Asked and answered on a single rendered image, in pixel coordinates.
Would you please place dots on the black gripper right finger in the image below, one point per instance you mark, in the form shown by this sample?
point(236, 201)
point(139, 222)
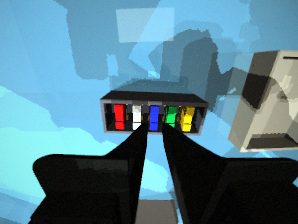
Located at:
point(200, 176)

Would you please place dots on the green fuse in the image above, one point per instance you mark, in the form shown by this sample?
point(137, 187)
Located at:
point(170, 113)

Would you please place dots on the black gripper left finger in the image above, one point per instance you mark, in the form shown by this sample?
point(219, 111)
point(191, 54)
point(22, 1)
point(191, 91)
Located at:
point(119, 171)

